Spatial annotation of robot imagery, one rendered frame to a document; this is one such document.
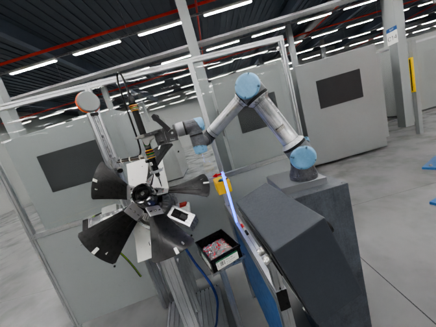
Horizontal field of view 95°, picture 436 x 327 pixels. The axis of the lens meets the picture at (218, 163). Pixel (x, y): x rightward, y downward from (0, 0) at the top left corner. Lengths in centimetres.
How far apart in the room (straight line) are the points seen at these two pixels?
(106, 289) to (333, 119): 456
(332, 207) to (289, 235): 82
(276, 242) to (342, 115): 461
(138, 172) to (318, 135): 384
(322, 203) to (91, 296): 216
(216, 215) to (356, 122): 385
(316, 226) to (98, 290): 225
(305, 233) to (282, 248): 5
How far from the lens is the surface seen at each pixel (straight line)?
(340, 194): 120
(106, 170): 131
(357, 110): 510
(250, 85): 98
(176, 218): 120
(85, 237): 121
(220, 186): 141
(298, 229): 40
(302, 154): 100
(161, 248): 105
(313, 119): 462
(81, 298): 255
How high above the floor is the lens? 146
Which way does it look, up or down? 11 degrees down
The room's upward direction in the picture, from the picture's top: 16 degrees counter-clockwise
